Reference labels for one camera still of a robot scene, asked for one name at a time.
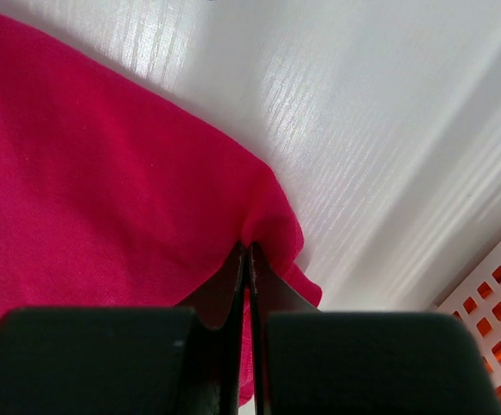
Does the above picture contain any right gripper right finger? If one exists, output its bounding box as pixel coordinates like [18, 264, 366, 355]
[249, 245, 501, 414]

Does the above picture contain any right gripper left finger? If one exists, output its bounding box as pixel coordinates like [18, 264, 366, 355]
[0, 244, 245, 414]

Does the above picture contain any magenta t shirt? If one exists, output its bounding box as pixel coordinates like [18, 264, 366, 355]
[0, 15, 321, 405]

